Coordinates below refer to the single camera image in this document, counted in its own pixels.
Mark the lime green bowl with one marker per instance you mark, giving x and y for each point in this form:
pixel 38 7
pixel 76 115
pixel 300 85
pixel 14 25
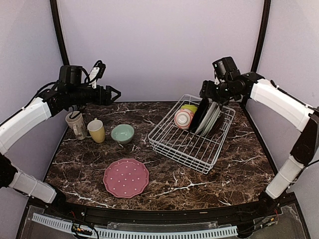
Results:
pixel 192 108

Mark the black right frame post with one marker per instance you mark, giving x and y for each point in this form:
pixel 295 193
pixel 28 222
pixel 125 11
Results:
pixel 261 35

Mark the pink polka dot plate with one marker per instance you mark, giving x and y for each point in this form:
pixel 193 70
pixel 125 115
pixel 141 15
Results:
pixel 126 178

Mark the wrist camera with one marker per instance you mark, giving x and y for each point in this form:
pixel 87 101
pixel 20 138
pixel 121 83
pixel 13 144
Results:
pixel 216 81
pixel 96 73

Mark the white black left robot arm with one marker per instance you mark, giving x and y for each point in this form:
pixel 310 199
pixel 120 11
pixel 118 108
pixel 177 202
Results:
pixel 74 87

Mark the white slotted cable duct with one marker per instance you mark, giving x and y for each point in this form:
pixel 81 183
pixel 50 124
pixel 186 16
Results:
pixel 134 231

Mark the black frame post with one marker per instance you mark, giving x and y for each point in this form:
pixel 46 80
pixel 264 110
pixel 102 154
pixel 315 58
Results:
pixel 58 31
pixel 261 35

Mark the dark red plate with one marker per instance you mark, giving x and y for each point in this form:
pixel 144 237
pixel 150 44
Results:
pixel 218 123

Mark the white red patterned bowl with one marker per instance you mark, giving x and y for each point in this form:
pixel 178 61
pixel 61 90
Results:
pixel 183 118

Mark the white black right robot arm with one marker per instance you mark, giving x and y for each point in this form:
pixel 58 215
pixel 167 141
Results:
pixel 230 84

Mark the cream patterned ceramic mug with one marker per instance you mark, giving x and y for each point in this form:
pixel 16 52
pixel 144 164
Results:
pixel 76 124

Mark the black front table rail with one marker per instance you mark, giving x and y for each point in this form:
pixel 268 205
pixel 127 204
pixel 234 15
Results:
pixel 238 214

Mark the black left frame post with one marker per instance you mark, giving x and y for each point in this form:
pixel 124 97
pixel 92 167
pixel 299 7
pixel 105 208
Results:
pixel 58 31

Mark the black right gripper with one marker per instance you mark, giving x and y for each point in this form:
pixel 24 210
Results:
pixel 207 90

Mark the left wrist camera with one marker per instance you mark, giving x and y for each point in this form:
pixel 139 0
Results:
pixel 96 73

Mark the grey white plate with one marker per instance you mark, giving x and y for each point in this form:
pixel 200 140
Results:
pixel 209 120

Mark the yellow ceramic cup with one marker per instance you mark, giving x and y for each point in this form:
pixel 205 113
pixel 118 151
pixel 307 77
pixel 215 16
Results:
pixel 96 130

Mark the black striped rim plate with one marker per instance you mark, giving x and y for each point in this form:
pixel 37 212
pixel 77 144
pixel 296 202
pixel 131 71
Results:
pixel 199 115

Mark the light teal ceramic bowl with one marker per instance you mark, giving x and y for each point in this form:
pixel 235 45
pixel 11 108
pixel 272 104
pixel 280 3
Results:
pixel 123 133

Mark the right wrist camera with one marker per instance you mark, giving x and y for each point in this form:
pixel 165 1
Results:
pixel 216 81

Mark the white wire dish rack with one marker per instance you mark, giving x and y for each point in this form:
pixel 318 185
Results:
pixel 198 151

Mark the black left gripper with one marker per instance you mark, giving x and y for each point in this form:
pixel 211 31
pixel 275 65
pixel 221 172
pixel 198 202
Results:
pixel 106 100

